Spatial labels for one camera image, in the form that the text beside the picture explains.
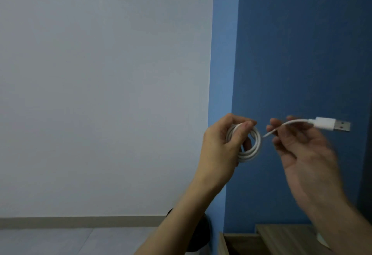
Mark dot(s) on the person's right hand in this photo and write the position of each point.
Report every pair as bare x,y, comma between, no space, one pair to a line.
308,164

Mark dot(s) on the black trash bin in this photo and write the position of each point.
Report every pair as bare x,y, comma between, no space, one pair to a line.
197,234

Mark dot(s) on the person's left hand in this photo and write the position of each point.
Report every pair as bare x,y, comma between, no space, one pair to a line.
221,158

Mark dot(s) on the wooden drawer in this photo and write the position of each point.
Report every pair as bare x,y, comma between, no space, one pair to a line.
241,244

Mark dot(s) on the person's left forearm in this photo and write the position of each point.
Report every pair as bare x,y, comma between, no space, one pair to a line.
180,222

